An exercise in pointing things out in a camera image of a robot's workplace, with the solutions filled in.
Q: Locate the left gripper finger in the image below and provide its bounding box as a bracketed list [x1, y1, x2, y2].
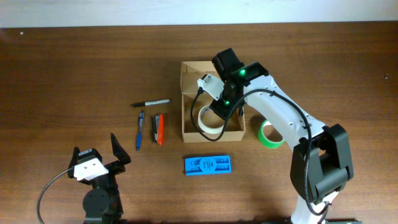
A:
[111, 133, 131, 164]
[68, 147, 80, 168]

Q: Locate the white masking tape roll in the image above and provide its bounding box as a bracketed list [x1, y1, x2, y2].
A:
[198, 105, 224, 134]

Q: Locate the green tape roll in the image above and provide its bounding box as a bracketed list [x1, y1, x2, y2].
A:
[257, 120, 285, 149]

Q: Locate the blue plastic case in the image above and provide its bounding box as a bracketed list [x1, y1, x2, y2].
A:
[185, 155, 232, 176]

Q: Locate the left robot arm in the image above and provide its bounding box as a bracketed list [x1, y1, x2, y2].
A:
[67, 134, 131, 224]

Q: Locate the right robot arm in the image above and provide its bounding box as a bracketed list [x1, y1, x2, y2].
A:
[211, 49, 354, 223]

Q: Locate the open cardboard box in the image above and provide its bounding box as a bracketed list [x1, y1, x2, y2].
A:
[180, 61, 246, 143]

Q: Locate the blue ballpoint pen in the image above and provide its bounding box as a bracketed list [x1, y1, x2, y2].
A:
[136, 110, 144, 151]

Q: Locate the orange black stapler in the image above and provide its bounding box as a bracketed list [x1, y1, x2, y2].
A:
[151, 114, 164, 145]

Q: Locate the black permanent marker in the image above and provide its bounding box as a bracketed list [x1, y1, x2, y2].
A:
[130, 99, 170, 108]

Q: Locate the left camera black cable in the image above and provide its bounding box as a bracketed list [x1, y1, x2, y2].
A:
[36, 167, 75, 224]

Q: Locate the camera black cable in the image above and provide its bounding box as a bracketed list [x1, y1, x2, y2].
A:
[36, 167, 75, 224]
[190, 86, 330, 217]

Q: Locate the right camera black cable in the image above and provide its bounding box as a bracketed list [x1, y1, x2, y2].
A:
[190, 86, 330, 217]

